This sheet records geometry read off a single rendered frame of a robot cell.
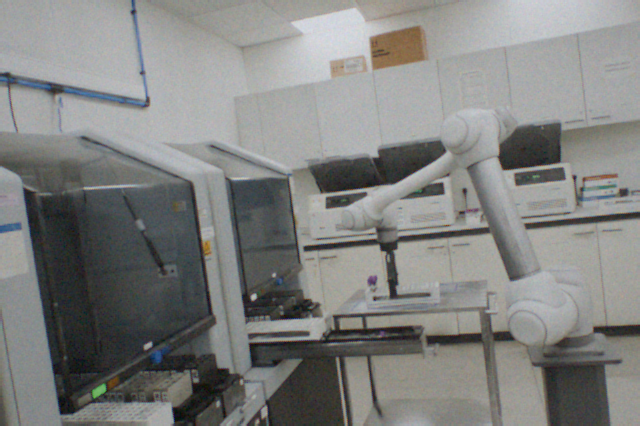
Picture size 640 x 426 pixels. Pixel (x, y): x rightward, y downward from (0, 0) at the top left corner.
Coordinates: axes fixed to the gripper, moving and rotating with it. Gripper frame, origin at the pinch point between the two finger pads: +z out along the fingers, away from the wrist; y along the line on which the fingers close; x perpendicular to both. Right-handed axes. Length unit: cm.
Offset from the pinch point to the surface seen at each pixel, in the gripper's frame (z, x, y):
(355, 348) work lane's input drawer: 9.0, 10.3, -44.0
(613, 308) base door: 67, -130, 184
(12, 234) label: -45, 53, -134
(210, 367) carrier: 2, 48, -74
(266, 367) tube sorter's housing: 14, 43, -44
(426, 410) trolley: 60, -5, 18
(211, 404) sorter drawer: 7, 41, -90
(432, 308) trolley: 5.6, -15.0, -12.9
